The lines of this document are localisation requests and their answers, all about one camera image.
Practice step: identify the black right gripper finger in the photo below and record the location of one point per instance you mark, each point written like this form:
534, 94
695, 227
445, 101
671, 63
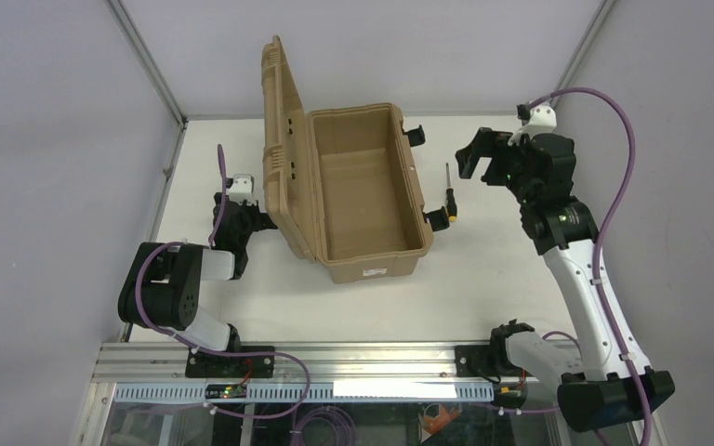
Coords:
482, 145
497, 172

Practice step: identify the tan plastic toolbox bin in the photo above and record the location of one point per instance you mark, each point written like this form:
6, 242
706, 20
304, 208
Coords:
341, 185

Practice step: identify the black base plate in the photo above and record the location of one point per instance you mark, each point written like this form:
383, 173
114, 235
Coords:
260, 364
477, 361

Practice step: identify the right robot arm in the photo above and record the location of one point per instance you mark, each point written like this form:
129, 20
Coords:
610, 381

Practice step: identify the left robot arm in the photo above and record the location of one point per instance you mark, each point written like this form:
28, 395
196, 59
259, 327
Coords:
162, 288

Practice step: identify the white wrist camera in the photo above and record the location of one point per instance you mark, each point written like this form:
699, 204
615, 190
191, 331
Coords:
242, 189
536, 119

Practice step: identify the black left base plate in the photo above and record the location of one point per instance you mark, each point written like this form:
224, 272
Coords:
260, 364

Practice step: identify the orange object under table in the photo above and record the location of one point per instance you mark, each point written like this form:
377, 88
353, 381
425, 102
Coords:
436, 416

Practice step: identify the black yellow screwdriver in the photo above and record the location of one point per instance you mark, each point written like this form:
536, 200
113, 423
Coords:
450, 200

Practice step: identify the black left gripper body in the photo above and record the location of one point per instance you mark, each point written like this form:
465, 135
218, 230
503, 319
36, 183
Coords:
249, 220

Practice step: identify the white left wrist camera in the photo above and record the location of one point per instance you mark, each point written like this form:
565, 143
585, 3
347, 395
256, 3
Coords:
242, 189

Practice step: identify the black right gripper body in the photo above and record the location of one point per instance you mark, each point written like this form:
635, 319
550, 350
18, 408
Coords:
495, 163

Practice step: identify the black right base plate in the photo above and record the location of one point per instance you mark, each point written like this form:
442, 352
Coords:
477, 361

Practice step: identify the aluminium mounting rail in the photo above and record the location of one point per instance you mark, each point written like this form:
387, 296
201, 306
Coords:
144, 362

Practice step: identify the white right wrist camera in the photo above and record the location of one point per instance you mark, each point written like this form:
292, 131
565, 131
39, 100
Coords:
536, 119

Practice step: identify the white slotted cable duct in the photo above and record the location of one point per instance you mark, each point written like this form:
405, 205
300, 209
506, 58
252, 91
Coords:
349, 391

